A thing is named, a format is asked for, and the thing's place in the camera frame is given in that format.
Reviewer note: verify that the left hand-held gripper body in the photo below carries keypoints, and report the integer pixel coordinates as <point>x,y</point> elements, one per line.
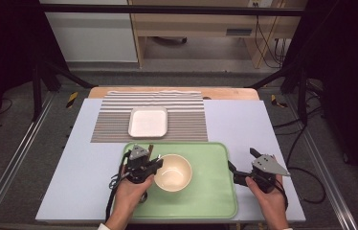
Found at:
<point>138,166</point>

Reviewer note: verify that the wall socket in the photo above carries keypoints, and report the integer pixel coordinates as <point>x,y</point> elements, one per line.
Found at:
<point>260,3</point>

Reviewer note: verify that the white cabinet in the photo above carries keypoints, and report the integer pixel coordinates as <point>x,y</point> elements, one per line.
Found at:
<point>94,38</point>

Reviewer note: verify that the green plastic tray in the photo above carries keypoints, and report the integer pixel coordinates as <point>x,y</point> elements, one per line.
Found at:
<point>209,185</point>

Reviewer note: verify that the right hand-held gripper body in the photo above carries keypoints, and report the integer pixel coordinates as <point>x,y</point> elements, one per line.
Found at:
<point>266,166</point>

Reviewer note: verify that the cream ceramic bowl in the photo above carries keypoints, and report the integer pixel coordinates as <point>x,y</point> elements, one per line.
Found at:
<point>174,174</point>

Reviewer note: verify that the wooden table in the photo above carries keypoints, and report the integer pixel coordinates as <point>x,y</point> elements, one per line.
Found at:
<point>231,93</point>

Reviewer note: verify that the black curtain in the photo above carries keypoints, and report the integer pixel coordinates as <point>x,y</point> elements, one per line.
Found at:
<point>349,80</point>
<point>4,48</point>

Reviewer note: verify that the brown wooden chopstick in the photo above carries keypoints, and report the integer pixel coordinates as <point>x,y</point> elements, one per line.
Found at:
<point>151,149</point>

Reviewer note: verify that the black horizontal frame bar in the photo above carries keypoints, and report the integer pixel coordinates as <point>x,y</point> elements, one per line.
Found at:
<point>167,9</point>

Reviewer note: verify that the aluminium floor rail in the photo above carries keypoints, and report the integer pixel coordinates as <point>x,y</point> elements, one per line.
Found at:
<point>327,172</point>
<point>11,159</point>

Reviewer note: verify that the white square plate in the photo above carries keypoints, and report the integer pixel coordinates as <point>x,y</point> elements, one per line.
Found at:
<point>148,123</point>

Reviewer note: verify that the person's right hand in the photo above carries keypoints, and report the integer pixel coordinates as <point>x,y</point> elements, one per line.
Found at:
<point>271,201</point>

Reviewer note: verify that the light wooden desk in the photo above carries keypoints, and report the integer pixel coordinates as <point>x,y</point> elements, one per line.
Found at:
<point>199,22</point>

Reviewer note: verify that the black metal frame stand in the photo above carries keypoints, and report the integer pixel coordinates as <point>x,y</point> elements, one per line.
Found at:
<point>36,89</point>
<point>301,92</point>

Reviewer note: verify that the striped placemat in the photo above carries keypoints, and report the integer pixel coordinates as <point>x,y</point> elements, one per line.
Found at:
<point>186,127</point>

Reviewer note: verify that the person's left hand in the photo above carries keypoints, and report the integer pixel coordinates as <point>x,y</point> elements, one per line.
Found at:
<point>130,196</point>

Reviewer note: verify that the yellow black tape marker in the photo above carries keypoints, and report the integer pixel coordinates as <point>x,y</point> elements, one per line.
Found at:
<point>276,100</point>
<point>71,99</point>

